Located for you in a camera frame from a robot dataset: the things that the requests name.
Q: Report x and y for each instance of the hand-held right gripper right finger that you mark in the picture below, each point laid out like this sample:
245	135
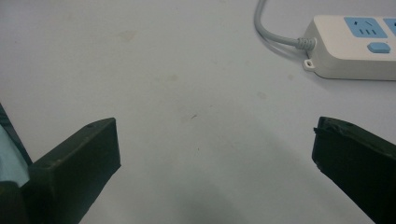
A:
358	161

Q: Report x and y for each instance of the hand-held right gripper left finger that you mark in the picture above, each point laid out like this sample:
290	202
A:
71	168

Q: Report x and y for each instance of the white power strip blue sockets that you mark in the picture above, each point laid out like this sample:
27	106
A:
348	53

